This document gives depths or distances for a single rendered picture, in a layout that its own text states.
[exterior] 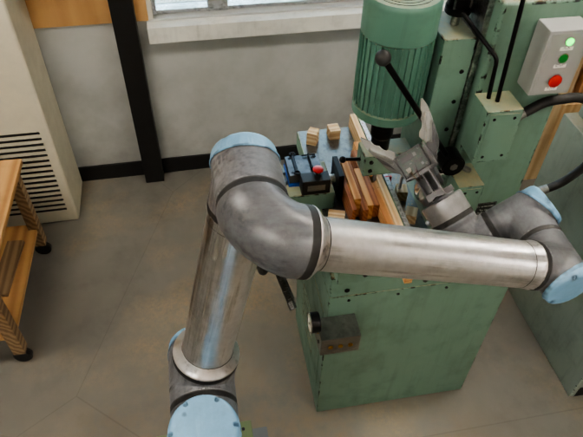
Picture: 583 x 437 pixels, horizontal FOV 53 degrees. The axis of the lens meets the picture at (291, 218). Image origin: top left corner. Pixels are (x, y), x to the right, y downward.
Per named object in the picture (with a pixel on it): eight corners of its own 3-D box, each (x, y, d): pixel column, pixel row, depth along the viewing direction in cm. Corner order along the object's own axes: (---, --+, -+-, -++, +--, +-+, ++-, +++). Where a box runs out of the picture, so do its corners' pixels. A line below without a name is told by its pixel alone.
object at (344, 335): (313, 333, 178) (314, 318, 173) (351, 328, 180) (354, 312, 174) (318, 356, 173) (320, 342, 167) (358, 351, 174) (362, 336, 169)
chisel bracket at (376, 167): (355, 165, 166) (357, 140, 160) (402, 159, 168) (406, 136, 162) (361, 181, 161) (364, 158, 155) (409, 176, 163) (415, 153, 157)
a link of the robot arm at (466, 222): (507, 253, 121) (463, 276, 124) (474, 202, 122) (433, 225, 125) (508, 260, 112) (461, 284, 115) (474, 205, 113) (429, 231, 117)
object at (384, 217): (351, 151, 184) (353, 141, 181) (357, 151, 184) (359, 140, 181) (403, 283, 147) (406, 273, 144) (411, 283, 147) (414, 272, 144)
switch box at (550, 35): (515, 81, 137) (538, 17, 125) (554, 79, 138) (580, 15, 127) (527, 96, 133) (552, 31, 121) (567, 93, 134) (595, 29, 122)
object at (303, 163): (283, 166, 169) (283, 152, 165) (320, 163, 170) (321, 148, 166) (291, 197, 160) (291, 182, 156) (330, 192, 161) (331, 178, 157)
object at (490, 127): (459, 143, 148) (474, 93, 137) (493, 140, 149) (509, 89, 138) (472, 164, 142) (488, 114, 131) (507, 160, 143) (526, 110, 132)
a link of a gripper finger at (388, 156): (357, 135, 121) (397, 152, 119) (362, 137, 127) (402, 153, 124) (350, 149, 122) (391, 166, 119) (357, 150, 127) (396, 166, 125)
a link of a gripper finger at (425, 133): (434, 95, 115) (429, 142, 116) (435, 99, 121) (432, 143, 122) (418, 95, 116) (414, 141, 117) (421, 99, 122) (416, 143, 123)
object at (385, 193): (348, 126, 193) (350, 114, 190) (354, 126, 193) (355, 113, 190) (403, 263, 152) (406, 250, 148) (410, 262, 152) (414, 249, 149)
